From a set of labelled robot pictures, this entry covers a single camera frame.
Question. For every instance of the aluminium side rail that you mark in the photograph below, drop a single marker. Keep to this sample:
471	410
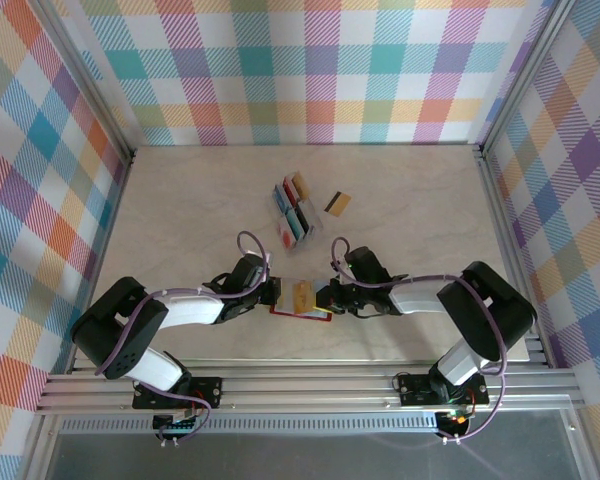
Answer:
111	210
507	250

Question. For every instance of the clear acrylic card stand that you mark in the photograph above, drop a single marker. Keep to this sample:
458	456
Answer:
314	210

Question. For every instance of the green circuit board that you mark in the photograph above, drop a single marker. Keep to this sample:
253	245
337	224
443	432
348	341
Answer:
180	427

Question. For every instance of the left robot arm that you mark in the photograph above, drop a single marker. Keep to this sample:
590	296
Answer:
190	312

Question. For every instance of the red credit card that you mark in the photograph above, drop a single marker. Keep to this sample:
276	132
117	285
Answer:
290	187

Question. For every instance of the teal credit card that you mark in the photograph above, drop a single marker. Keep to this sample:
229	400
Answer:
295	222

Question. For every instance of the grey metal sheet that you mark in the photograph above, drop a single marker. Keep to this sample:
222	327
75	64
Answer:
305	457

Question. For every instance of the plaid cloth panel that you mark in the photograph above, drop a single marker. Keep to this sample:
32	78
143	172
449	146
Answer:
570	225
25	200
305	60

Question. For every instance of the white card with red dot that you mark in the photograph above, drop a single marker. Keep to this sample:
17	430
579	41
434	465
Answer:
285	235

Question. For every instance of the black credit card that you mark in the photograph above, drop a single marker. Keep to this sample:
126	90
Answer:
305	217

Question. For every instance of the red leather card holder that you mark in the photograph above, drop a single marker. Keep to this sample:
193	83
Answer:
292	315

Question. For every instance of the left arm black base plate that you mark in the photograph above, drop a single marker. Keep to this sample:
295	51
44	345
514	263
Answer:
212	392

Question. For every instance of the gold card with black stripe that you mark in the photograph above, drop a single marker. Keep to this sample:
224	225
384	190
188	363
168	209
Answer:
339	205

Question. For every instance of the aluminium base beam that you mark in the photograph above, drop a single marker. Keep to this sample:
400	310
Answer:
305	390

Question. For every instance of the blue credit card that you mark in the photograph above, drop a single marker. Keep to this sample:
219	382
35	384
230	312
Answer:
280	197

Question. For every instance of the gold credit card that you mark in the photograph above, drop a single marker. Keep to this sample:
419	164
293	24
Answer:
304	295
301	183

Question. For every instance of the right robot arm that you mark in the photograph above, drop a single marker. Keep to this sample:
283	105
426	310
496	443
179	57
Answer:
415	300

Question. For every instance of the aluminium frame post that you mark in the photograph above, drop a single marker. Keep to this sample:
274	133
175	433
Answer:
92	80
525	75

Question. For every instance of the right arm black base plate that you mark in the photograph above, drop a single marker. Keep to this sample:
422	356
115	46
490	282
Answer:
415	392

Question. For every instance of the orange circuit board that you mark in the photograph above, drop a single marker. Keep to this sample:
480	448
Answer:
455	419

